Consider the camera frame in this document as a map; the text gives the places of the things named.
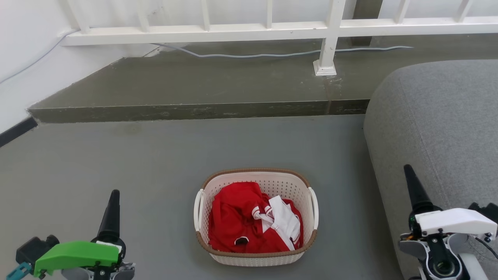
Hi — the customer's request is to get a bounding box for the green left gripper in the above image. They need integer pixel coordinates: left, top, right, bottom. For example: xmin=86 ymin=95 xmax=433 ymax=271
xmin=33 ymin=189 xmax=126 ymax=278

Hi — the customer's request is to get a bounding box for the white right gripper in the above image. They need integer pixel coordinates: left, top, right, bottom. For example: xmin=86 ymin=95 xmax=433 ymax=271
xmin=403 ymin=164 xmax=498 ymax=242

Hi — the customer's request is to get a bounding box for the white laundry basket brown rim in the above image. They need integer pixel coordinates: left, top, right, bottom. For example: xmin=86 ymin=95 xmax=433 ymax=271
xmin=193 ymin=168 xmax=319 ymax=267

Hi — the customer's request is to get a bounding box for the grey fabric sofa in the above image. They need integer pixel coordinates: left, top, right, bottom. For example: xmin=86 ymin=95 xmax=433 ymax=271
xmin=363 ymin=59 xmax=498 ymax=280

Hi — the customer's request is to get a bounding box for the teal plastic clip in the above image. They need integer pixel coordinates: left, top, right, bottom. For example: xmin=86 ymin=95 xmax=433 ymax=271
xmin=5 ymin=262 xmax=33 ymax=280

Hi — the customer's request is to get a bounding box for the black baseboard strip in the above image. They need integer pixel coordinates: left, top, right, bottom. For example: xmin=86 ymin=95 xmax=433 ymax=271
xmin=0 ymin=116 xmax=39 ymax=149

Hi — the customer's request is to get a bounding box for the white garment red trim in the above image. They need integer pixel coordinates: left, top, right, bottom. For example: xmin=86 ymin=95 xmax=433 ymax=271
xmin=251 ymin=195 xmax=301 ymax=251

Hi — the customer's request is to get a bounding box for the white metal railing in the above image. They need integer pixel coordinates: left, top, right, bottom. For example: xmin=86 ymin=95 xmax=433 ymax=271
xmin=60 ymin=0 xmax=498 ymax=77

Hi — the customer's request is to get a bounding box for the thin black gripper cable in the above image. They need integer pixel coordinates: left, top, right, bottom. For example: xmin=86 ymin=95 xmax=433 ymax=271
xmin=474 ymin=236 xmax=498 ymax=260

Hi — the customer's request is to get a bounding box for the thin grey wall cable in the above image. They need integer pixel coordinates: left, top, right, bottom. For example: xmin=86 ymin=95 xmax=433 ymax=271
xmin=0 ymin=29 xmax=79 ymax=85

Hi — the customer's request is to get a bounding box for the long grey floor cable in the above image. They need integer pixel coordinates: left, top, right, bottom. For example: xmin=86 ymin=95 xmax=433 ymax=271
xmin=151 ymin=43 xmax=414 ymax=59

